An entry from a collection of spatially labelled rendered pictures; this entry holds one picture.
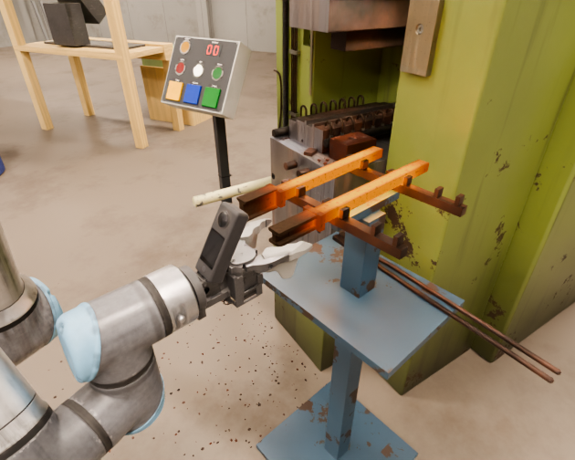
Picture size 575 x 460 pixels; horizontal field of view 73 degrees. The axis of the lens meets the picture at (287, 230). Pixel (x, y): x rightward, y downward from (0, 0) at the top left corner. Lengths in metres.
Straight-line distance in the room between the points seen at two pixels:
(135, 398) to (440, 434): 1.28
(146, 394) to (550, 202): 1.32
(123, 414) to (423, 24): 1.03
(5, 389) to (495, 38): 1.06
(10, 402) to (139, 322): 0.15
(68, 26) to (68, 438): 4.13
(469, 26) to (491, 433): 1.36
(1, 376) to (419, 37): 1.07
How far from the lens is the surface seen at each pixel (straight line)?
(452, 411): 1.76
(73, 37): 4.49
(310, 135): 1.33
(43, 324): 0.97
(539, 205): 1.55
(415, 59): 1.14
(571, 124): 1.46
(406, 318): 0.92
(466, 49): 1.08
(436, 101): 1.13
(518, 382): 1.96
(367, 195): 0.80
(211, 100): 1.61
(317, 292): 0.94
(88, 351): 0.53
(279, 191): 0.77
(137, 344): 0.55
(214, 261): 0.57
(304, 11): 1.30
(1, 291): 0.87
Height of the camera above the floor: 1.39
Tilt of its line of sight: 33 degrees down
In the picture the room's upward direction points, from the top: straight up
